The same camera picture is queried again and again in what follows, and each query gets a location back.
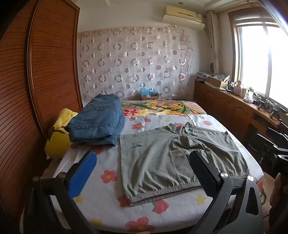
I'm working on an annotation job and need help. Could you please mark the patterned floor rug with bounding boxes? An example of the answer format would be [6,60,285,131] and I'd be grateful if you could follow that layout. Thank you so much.
[256,173,271,204]

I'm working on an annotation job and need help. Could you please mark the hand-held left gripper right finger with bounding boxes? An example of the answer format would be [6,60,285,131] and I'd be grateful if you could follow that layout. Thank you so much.
[189,150,264,234]

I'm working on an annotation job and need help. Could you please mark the grey-green pants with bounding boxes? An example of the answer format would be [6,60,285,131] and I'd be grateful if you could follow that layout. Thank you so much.
[119,121,251,206]

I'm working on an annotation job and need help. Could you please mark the circle patterned sheer curtain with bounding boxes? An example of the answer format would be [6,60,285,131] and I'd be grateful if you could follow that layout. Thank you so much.
[78,25,195,102]

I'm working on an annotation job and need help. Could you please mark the white air conditioner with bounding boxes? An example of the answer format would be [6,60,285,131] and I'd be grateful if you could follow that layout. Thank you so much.
[162,6,206,30]

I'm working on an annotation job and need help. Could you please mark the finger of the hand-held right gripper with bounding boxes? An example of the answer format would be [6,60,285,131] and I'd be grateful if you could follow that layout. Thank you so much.
[257,134,282,158]
[266,127,288,141]

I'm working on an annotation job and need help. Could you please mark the pile of printed papers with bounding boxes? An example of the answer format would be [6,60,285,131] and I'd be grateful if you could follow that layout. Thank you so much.
[195,72,213,83]

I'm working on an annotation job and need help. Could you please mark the black devices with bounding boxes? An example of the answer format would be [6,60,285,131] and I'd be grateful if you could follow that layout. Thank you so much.
[254,96,282,119]

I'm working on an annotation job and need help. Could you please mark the open cardboard box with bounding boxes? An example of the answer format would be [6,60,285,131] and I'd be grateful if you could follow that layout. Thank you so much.
[208,75,229,89]

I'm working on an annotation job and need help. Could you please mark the colourful floral blanket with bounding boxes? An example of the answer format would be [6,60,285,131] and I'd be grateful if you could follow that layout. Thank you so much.
[121,100,208,117]

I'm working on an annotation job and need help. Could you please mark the white floral bed sheet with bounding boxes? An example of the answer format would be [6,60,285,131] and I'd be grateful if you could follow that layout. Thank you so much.
[48,114,265,234]

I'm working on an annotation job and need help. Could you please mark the folded blue jeans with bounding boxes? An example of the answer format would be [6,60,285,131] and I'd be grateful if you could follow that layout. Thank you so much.
[65,94,126,147]

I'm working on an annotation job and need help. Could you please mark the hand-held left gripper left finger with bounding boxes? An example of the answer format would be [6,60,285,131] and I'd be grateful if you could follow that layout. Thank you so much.
[24,150,98,234]

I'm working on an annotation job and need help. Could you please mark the wooden slatted wardrobe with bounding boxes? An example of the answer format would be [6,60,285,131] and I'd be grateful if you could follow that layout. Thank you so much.
[0,0,84,222]

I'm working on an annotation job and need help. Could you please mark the long wooden cabinet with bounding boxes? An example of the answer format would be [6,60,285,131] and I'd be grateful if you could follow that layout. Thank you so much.
[194,80,288,145]

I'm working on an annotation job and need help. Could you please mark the pale window curtain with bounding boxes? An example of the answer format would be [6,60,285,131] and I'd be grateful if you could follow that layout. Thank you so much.
[206,11,222,76]

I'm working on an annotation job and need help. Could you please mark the pink jug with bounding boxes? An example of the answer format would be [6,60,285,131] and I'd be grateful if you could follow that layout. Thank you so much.
[234,80,244,97]

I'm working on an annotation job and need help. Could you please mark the wooden framed window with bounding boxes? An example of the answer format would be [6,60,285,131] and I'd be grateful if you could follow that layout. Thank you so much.
[228,9,288,105]

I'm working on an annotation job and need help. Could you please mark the person's right hand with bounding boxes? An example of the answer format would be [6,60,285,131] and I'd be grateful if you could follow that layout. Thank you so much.
[270,173,288,214]

